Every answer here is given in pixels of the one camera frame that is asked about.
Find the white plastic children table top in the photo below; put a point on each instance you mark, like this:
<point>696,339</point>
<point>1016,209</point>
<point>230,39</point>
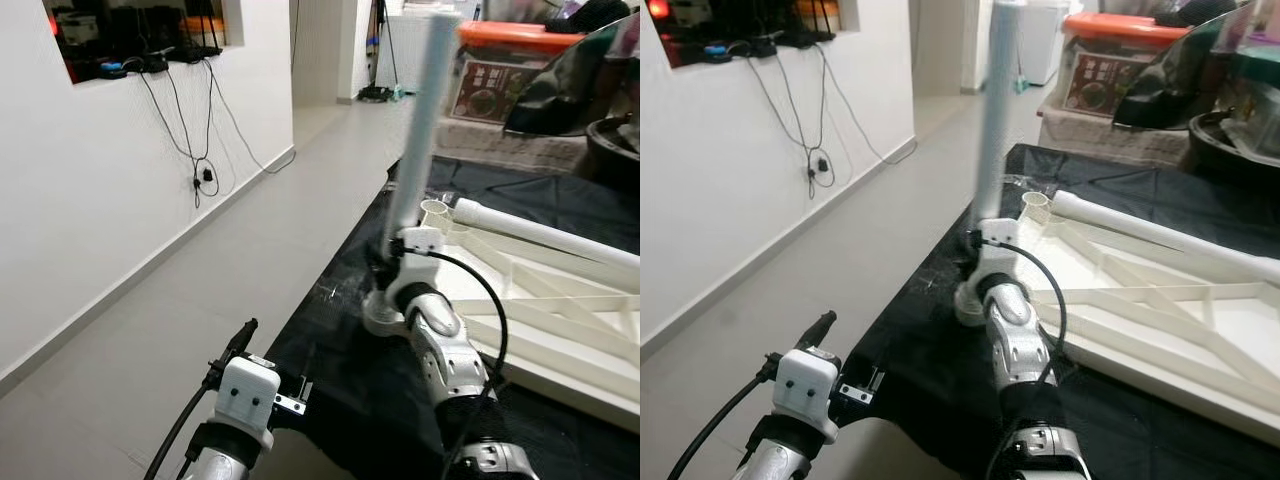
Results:
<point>560,320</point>
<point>1180,330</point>

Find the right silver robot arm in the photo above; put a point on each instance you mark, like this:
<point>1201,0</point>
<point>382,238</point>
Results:
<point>1020,340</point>
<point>450,350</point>

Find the black tablecloth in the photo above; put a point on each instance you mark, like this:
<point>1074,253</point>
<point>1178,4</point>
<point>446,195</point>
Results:
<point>340,400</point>
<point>1150,440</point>

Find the black charger plug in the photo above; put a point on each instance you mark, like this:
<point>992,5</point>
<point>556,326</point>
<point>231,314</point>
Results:
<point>207,178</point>
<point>822,163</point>

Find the beige cloth covered bench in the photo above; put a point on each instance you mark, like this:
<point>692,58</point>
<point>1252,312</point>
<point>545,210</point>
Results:
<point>1100,135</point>
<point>500,145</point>

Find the black floor mop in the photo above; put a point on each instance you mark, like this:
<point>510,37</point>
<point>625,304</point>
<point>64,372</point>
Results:
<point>375,93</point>

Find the orange lidded storage box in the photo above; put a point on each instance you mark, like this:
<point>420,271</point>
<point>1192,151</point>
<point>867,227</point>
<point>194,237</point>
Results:
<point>490,80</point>
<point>1100,70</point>

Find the black plastic bag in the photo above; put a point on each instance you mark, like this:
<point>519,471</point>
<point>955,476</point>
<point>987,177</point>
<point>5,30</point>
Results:
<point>1180,85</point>
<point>570,90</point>

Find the black round basin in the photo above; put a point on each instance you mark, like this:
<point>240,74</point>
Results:
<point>615,150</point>
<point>1235,145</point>

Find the black wifi router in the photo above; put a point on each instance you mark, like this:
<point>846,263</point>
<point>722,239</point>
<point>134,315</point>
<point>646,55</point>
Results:
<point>805,30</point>
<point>195,45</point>

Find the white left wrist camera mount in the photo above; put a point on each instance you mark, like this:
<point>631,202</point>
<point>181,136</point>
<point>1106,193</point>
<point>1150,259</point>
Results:
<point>248,395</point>
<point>805,385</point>

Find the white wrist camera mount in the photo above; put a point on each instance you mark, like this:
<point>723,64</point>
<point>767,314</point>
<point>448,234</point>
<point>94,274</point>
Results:
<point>995,240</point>
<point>805,385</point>
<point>415,245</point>
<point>248,395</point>

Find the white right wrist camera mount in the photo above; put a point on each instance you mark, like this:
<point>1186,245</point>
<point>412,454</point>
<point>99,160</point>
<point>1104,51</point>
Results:
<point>995,240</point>
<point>415,245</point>

